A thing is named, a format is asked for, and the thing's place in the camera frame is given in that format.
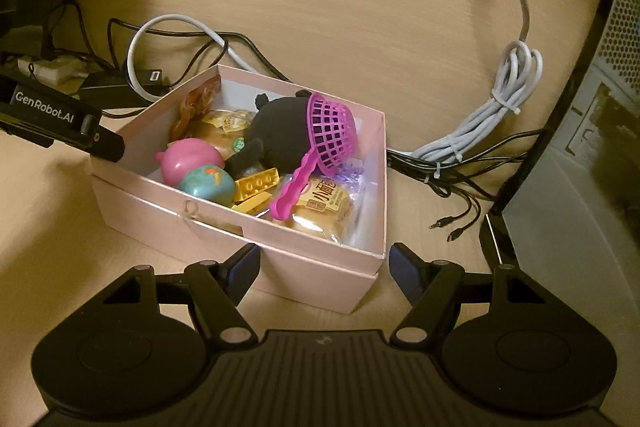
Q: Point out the yellow toy brick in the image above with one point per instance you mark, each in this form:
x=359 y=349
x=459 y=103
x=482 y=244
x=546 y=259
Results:
x=250 y=207
x=255 y=184

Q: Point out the white power strip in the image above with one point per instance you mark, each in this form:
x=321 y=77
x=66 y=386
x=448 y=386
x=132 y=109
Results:
x=50 y=69

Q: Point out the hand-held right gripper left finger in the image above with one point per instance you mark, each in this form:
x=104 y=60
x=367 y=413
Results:
x=247 y=264

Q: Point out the purple clear wrapper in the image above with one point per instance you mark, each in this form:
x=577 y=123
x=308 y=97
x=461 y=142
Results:
x=350 y=172

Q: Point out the teal globe ball toy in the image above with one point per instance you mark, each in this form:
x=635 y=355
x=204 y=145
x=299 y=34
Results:
x=205 y=184

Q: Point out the brown snack packet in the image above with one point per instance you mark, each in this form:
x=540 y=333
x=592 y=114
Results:
x=197 y=99

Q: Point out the clear bread packet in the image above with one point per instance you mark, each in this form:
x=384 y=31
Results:
x=220 y=137

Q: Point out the pink plastic strainer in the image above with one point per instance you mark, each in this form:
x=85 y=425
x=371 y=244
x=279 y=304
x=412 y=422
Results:
x=290 y=197

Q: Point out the pink pig toy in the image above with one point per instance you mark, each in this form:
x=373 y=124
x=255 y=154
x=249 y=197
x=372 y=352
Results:
x=187 y=159

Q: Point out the black power adapter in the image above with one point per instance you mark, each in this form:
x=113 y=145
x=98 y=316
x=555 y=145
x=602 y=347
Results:
x=110 y=84

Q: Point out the white label bread packet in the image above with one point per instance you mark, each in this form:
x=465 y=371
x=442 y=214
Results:
x=330 y=207

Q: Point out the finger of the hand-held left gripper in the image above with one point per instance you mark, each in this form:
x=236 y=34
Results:
x=105 y=142

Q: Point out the black plush toy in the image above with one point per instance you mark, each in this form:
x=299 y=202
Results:
x=280 y=127

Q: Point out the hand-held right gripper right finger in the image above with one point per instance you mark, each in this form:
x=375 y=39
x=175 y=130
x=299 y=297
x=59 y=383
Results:
x=402 y=267

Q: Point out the grey computer tower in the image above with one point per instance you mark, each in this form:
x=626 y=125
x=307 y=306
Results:
x=590 y=157

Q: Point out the pink cardboard box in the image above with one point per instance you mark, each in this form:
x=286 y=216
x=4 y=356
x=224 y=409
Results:
x=310 y=277

